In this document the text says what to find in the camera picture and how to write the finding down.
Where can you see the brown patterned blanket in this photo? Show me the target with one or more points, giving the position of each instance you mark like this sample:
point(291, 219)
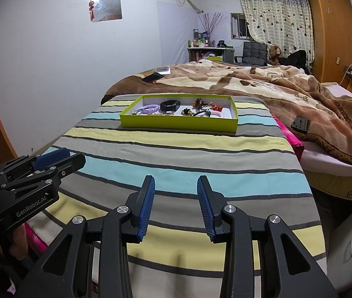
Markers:
point(256, 83)

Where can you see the black desk device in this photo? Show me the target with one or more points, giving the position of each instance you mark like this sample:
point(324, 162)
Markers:
point(220, 43)

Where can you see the small black case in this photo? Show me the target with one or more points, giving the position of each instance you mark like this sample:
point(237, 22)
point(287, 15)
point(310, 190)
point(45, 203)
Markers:
point(300, 124)

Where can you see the shiny wall sheet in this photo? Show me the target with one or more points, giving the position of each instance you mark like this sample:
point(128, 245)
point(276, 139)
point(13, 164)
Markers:
point(107, 7)

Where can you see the group of bottles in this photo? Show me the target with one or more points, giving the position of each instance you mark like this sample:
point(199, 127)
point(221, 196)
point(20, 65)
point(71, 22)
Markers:
point(199, 41)

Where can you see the dried flower branches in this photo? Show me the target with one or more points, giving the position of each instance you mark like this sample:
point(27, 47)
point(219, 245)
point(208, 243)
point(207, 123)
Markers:
point(211, 23)

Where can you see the person's left hand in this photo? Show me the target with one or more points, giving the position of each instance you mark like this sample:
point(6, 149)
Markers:
point(19, 242)

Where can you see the window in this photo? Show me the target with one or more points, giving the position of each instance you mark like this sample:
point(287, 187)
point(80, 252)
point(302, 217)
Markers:
point(238, 26)

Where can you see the green shallow box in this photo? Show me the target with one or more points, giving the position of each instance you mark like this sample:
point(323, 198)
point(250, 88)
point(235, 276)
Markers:
point(179, 125)

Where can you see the black clothing pile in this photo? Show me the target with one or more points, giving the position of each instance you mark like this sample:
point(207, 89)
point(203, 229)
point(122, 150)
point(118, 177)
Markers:
point(296, 59)

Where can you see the wooden wardrobe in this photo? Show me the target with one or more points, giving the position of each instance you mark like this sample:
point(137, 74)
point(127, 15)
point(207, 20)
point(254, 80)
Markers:
point(331, 28)

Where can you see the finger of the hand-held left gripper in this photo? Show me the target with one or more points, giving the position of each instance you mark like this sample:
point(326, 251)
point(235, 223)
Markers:
point(51, 156)
point(67, 164)

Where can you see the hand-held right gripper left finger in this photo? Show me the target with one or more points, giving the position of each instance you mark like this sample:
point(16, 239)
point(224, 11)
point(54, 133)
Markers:
point(146, 211)

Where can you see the white cabinet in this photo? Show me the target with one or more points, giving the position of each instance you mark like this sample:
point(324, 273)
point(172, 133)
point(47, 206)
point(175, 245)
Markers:
point(349, 242)

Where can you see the green and white box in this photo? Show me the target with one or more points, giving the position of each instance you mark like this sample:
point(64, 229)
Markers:
point(216, 58)

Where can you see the red hanging ornament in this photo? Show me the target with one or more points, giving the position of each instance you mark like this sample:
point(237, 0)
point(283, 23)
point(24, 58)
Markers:
point(92, 6)

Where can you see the cluttered desk shelf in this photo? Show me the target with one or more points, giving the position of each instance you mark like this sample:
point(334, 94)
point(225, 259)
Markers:
point(229, 52)

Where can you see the black smartphone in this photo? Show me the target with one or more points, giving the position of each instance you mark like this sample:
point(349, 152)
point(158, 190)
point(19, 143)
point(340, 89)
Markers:
point(152, 77)

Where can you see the black office chair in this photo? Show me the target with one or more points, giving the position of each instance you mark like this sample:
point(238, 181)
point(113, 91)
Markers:
point(255, 51)

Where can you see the black wristband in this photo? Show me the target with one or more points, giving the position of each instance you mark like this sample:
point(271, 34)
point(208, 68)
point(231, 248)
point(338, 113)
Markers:
point(166, 107)

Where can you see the patterned curtain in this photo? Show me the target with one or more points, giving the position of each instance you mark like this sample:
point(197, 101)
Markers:
point(275, 15)

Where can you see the striped cloth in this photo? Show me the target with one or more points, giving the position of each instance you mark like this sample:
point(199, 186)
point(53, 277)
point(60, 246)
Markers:
point(194, 149)

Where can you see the amber beaded charm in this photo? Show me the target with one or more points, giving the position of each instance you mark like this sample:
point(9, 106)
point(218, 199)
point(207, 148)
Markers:
point(198, 101)

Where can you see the pink cloth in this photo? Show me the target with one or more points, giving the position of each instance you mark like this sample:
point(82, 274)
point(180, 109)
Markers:
point(292, 142)

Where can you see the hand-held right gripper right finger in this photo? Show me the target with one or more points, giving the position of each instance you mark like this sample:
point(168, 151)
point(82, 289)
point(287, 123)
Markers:
point(205, 211)

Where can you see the brown teddy bear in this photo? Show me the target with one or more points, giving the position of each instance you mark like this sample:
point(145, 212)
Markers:
point(275, 52)

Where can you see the white flat box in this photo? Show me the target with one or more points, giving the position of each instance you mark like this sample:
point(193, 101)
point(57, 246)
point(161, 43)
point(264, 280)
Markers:
point(163, 70)

